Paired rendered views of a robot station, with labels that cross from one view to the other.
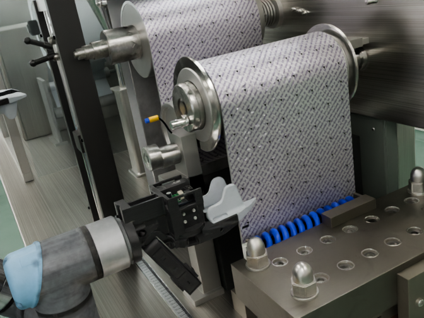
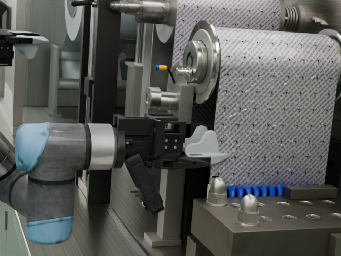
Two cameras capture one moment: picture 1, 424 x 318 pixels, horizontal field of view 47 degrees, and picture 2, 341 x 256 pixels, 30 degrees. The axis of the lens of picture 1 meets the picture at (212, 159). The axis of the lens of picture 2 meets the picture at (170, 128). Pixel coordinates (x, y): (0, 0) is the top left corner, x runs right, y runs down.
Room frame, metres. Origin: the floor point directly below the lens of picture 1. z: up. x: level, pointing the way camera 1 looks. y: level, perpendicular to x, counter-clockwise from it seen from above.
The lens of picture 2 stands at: (-0.40, -0.03, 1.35)
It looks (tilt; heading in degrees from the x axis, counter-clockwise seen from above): 11 degrees down; 4
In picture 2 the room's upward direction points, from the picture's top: 4 degrees clockwise
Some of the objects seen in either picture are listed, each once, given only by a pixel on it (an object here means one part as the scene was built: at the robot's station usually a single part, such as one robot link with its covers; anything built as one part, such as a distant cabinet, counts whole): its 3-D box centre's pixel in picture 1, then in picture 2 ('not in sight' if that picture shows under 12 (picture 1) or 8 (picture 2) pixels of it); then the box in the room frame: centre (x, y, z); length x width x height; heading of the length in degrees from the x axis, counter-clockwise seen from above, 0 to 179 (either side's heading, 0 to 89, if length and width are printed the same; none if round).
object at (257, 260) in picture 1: (256, 251); (217, 190); (0.61, -0.04, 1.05); 0.04 x 0.04 x 0.04
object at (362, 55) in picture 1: (344, 62); not in sight; (0.86, -0.26, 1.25); 0.07 x 0.04 x 0.04; 115
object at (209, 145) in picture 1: (195, 105); (201, 62); (0.73, 0.01, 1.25); 0.15 x 0.01 x 0.15; 25
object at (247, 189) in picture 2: (308, 224); (272, 194); (0.71, -0.14, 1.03); 0.21 x 0.04 x 0.03; 115
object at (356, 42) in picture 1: (345, 41); not in sight; (0.86, -0.26, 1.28); 0.06 x 0.05 x 0.02; 115
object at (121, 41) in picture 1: (120, 45); (151, 8); (0.95, 0.13, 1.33); 0.06 x 0.06 x 0.06; 25
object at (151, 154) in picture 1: (152, 157); (152, 97); (0.73, 0.09, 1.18); 0.04 x 0.02 x 0.04; 25
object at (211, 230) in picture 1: (209, 226); (184, 160); (0.64, 0.02, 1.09); 0.09 x 0.05 x 0.02; 113
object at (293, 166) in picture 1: (296, 170); (272, 144); (0.73, -0.13, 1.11); 0.23 x 0.01 x 0.18; 115
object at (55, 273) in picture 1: (53, 269); (52, 149); (0.57, 0.23, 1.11); 0.11 x 0.08 x 0.09; 115
